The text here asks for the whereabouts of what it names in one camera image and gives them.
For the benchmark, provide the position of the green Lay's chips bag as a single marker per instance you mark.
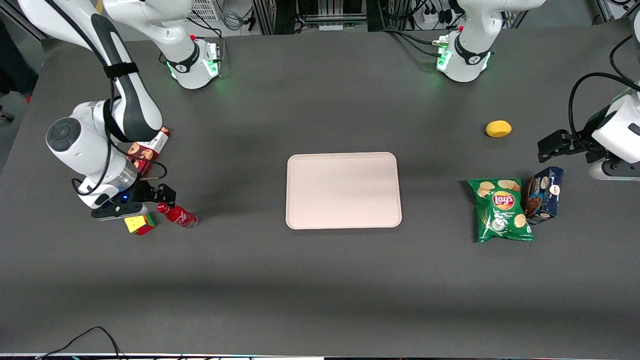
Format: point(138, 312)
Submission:
point(502, 212)

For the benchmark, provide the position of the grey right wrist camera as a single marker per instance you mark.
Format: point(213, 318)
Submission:
point(120, 211)

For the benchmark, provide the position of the aluminium frame rack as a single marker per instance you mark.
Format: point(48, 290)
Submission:
point(310, 12)

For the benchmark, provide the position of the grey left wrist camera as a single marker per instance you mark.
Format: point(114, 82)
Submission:
point(617, 171)

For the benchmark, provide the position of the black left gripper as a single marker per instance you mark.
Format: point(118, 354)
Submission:
point(579, 143)

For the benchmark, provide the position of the red coke bottle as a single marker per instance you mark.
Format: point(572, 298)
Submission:
point(181, 217)

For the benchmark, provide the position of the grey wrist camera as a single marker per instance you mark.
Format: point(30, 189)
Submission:
point(120, 211)
point(617, 171)

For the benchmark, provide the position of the dark trouser leg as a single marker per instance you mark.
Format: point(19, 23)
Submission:
point(15, 60)

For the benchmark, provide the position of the multicoloured puzzle cube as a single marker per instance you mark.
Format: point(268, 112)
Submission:
point(140, 225)

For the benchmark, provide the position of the dark blue cookie box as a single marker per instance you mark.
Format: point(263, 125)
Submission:
point(545, 195)

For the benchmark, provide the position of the dark grey table cover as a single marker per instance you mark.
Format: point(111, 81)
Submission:
point(320, 290)

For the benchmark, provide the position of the red cookie box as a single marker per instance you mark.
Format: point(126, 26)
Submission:
point(146, 153)

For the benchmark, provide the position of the pale pink plastic tray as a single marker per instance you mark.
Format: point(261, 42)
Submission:
point(344, 191)

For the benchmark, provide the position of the yellow lemon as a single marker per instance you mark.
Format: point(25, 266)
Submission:
point(498, 129)

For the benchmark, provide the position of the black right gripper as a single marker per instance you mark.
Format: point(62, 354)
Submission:
point(144, 192)

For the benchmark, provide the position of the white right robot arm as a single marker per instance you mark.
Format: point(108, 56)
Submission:
point(85, 145)

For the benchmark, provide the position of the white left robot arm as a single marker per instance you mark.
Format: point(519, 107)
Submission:
point(467, 65)

